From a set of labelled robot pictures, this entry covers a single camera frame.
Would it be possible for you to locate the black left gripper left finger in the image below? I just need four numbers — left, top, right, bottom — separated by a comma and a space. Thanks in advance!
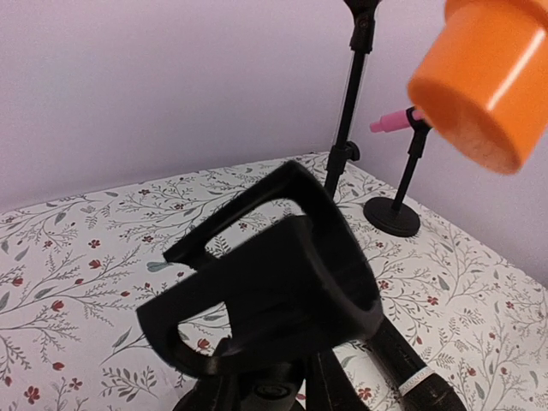
137, 216, 384, 378

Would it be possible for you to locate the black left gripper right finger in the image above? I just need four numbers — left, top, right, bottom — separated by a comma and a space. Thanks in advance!
164, 161, 381, 313

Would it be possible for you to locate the short black mic stand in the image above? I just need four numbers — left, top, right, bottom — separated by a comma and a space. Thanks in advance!
362, 106, 421, 239

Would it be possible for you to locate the pink microphone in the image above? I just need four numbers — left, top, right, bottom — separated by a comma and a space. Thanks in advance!
369, 107, 425, 133

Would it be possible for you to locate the black microphone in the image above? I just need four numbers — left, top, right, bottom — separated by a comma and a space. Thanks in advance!
366, 319, 466, 411

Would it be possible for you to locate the tall black mic stand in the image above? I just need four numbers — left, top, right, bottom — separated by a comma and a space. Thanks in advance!
325, 0, 380, 198

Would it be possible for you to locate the orange microphone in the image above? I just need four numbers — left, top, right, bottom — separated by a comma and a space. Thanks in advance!
408, 1, 547, 175

